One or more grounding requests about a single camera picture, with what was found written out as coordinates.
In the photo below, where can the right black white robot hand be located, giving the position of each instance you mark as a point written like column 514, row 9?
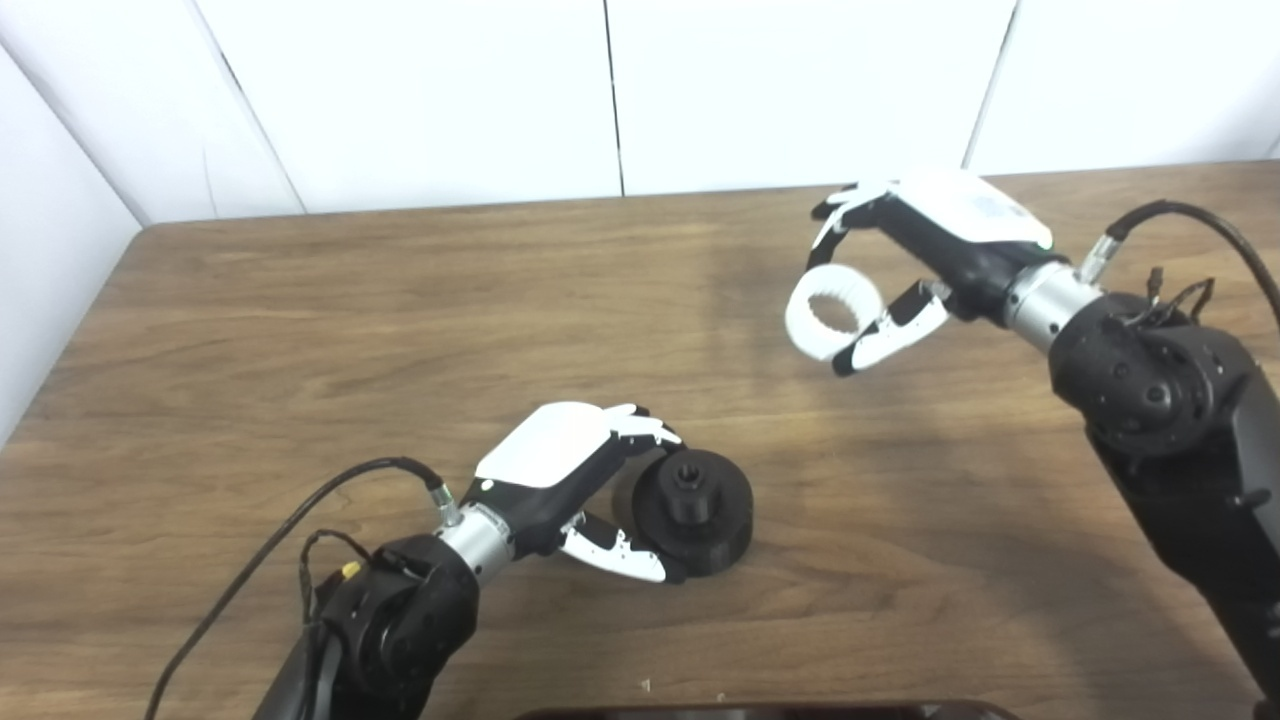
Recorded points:
column 970, row 225

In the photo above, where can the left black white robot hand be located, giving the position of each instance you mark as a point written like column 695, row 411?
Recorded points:
column 555, row 445

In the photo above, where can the round black plastic part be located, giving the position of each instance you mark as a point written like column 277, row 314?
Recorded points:
column 720, row 530

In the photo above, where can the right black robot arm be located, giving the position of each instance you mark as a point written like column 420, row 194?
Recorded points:
column 1170, row 420

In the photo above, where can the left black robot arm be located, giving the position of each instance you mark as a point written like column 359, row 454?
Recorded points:
column 400, row 625

